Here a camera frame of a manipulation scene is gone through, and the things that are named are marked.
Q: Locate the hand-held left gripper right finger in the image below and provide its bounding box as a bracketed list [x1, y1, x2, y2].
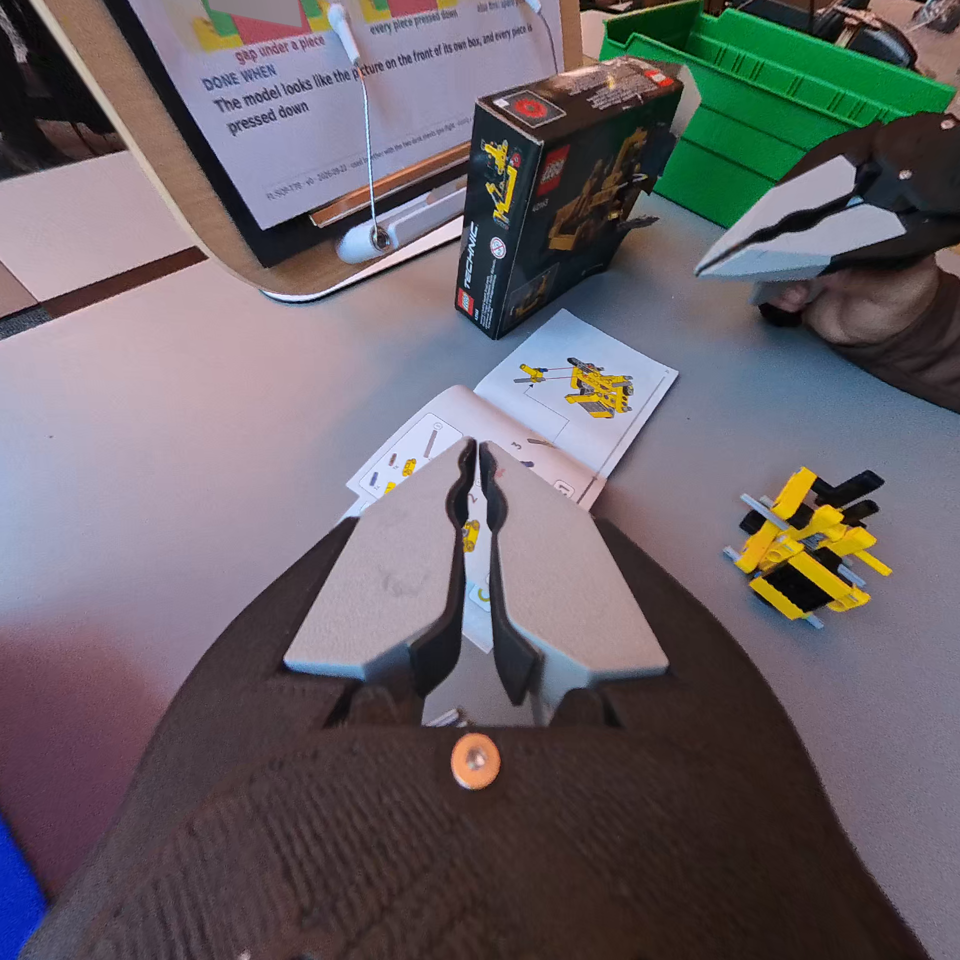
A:
[480, 442, 669, 706]

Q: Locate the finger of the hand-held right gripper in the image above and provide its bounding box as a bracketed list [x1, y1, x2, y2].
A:
[696, 153, 860, 274]
[697, 206, 912, 283]

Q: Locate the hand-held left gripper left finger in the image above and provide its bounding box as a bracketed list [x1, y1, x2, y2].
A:
[283, 438, 479, 695]

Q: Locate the yellow black lego model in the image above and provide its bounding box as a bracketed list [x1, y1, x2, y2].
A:
[723, 466, 894, 630]

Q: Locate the person's right forearm brown sleeve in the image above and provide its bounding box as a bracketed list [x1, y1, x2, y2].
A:
[828, 258, 960, 415]

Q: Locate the lego instruction booklet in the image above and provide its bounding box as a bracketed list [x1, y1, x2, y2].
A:
[341, 309, 680, 654]

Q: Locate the black lego box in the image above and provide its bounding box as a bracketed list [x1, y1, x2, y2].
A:
[453, 56, 685, 341]

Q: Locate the person's right hand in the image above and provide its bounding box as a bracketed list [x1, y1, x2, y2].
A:
[766, 262, 945, 346]

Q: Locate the green plastic bin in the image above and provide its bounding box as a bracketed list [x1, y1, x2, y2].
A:
[598, 0, 957, 230]

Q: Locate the white page holder base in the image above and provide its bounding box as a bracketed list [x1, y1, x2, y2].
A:
[335, 187, 468, 266]

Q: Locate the wooden document stand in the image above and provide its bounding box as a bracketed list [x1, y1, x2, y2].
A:
[30, 0, 585, 305]

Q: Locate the blue object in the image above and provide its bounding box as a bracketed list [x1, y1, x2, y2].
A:
[0, 813, 48, 960]

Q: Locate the black device with cable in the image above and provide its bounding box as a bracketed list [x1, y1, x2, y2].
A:
[808, 0, 922, 70]

